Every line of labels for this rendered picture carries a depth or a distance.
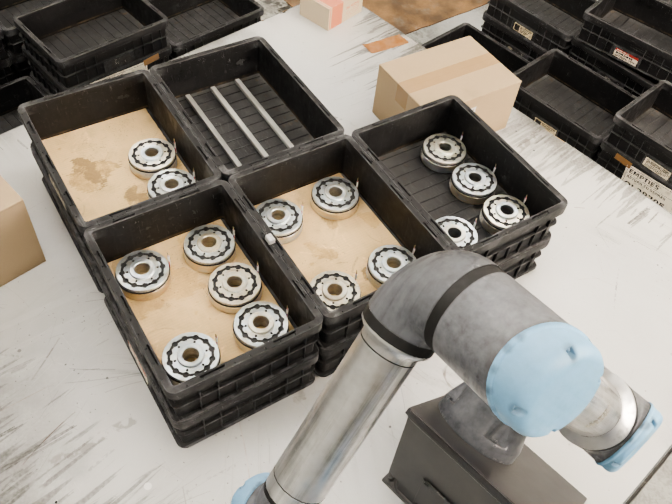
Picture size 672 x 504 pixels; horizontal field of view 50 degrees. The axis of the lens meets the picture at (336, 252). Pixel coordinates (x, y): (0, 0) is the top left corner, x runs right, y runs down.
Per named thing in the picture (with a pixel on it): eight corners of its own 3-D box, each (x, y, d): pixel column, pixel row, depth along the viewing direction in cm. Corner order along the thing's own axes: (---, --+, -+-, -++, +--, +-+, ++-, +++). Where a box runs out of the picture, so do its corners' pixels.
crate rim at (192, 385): (326, 328, 129) (327, 321, 127) (169, 404, 117) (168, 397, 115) (225, 185, 149) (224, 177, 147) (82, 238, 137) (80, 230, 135)
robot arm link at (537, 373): (598, 360, 117) (482, 248, 74) (677, 425, 108) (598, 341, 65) (548, 415, 118) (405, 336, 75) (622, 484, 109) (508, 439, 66)
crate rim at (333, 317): (457, 265, 141) (459, 257, 139) (326, 328, 129) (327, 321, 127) (347, 140, 160) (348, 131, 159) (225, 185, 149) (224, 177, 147)
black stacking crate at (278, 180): (446, 293, 148) (457, 259, 139) (323, 355, 137) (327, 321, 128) (343, 171, 168) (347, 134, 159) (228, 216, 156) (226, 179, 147)
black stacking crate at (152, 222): (321, 355, 136) (325, 322, 128) (175, 428, 125) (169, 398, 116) (226, 217, 156) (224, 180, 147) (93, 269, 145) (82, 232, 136)
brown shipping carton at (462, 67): (417, 162, 188) (428, 114, 175) (371, 112, 199) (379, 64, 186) (505, 127, 199) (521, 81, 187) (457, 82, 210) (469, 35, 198)
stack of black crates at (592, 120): (611, 174, 272) (649, 104, 246) (565, 211, 258) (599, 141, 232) (528, 118, 289) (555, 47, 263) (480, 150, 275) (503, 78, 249)
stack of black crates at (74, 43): (137, 83, 284) (119, -23, 249) (182, 123, 271) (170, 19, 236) (43, 124, 265) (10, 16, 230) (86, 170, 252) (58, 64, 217)
